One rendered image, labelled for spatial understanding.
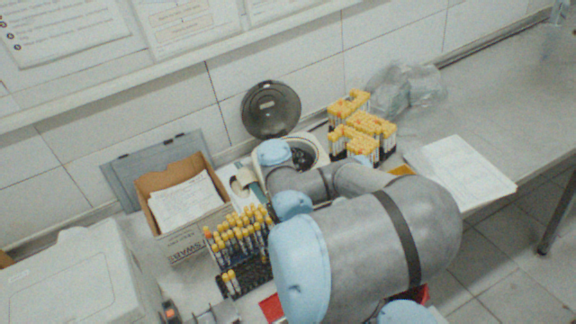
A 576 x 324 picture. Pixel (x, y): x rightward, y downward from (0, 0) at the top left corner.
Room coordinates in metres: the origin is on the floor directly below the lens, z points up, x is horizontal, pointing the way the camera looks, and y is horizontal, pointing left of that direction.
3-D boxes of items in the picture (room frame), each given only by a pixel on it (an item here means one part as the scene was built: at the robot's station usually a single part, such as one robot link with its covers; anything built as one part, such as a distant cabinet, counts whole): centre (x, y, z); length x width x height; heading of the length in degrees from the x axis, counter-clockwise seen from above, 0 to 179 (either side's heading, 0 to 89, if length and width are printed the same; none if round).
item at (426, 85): (1.39, -0.59, 0.94); 0.20 x 0.17 x 0.14; 84
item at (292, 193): (0.58, 0.00, 1.27); 0.11 x 0.11 x 0.08; 10
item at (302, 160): (1.01, 0.01, 0.97); 0.15 x 0.15 x 0.07
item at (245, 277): (0.66, 0.19, 0.93); 0.17 x 0.09 x 0.11; 113
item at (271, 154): (0.68, 0.04, 1.28); 0.09 x 0.08 x 0.11; 10
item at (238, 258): (0.77, 0.19, 0.91); 0.20 x 0.10 x 0.07; 112
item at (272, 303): (0.55, 0.12, 0.88); 0.07 x 0.07 x 0.01; 22
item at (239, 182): (0.97, 0.18, 0.92); 0.24 x 0.12 x 0.10; 22
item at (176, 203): (0.92, 0.36, 0.95); 0.29 x 0.25 x 0.15; 22
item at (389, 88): (1.35, -0.42, 0.97); 0.26 x 0.17 x 0.19; 133
